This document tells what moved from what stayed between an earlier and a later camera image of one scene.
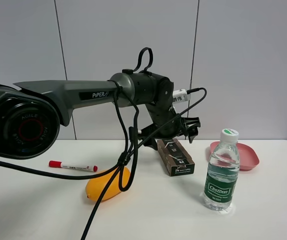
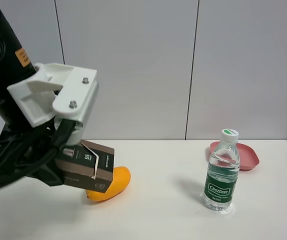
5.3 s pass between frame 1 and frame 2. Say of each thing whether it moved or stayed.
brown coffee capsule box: moved
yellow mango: stayed
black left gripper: moved
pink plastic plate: stayed
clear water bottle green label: stayed
